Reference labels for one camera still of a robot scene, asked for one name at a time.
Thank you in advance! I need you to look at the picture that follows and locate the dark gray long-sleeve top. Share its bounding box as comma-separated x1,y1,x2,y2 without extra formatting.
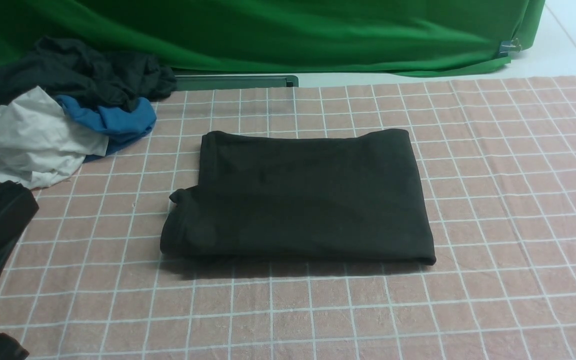
160,129,437,266

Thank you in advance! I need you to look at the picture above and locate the crumpled white garment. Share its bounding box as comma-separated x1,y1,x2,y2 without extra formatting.
0,87,109,189

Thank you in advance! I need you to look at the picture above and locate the crumpled blue garment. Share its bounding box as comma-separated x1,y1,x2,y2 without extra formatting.
55,95,157,163

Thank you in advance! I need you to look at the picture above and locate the crumpled black garment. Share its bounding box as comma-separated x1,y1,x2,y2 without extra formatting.
0,36,178,112

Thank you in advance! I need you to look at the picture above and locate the dark green metal bar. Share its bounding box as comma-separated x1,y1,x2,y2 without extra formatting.
175,75,299,91

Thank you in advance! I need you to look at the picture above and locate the green backdrop cloth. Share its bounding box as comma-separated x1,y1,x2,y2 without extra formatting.
0,0,545,78

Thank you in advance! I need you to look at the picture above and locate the pink checkered tablecloth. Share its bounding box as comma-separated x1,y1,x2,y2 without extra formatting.
0,76,576,360

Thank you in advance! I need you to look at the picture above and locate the blue binder clip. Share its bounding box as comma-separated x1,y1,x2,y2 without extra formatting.
497,38,522,58

